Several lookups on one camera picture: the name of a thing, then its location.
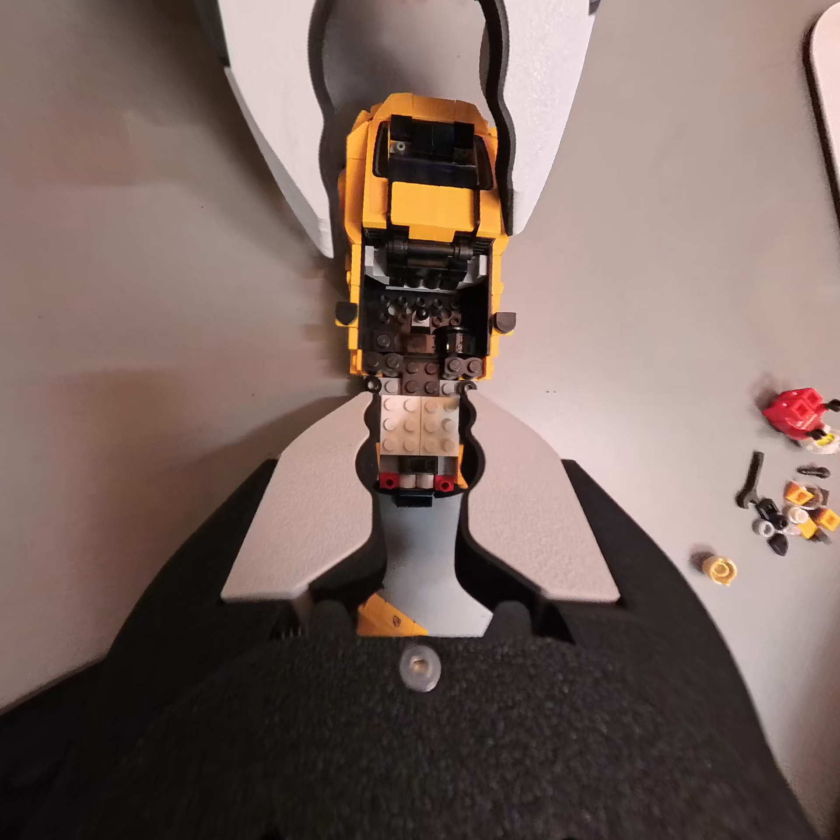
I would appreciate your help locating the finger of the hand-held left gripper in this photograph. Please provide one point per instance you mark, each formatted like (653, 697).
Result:
(269, 79)
(544, 79)

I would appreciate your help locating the red toy minifigure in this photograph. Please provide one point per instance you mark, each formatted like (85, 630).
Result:
(794, 410)

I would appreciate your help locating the yellow toy brick car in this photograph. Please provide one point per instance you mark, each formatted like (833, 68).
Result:
(426, 210)

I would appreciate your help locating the tan round toy piece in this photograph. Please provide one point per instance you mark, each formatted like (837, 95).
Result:
(722, 569)

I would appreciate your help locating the yellow toy wedge piece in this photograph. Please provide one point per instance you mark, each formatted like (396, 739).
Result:
(384, 620)

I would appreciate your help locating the white book stand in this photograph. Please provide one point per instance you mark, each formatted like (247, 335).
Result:
(828, 98)

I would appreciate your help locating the black toy wrench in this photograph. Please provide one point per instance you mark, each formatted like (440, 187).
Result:
(749, 482)

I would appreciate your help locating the pile of small toy bricks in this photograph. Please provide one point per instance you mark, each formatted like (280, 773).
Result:
(800, 505)

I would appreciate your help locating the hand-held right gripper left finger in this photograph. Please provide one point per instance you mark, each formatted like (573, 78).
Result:
(308, 518)

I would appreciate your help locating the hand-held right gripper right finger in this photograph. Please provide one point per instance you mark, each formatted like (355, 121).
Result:
(531, 518)

